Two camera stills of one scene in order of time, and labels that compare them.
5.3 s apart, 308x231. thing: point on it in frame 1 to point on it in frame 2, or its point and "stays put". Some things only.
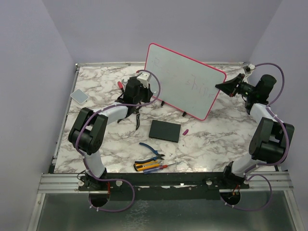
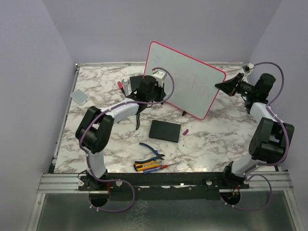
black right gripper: x=229 y=87 stays put
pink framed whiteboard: x=186 y=85 stays put
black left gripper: x=147 y=92 to x=161 y=92
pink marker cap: x=186 y=132 stays put
